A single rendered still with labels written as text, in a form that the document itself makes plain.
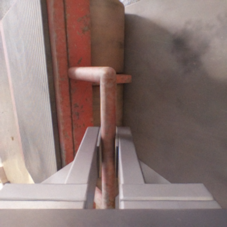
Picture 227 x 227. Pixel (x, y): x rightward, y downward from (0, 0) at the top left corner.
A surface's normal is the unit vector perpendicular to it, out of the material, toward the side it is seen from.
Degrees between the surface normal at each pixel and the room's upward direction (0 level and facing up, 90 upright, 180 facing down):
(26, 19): 0
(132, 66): 0
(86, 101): 90
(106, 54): 76
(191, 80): 0
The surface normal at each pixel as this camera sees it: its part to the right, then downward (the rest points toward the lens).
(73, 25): 0.65, 0.21
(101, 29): 0.35, 0.26
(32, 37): -0.76, 0.18
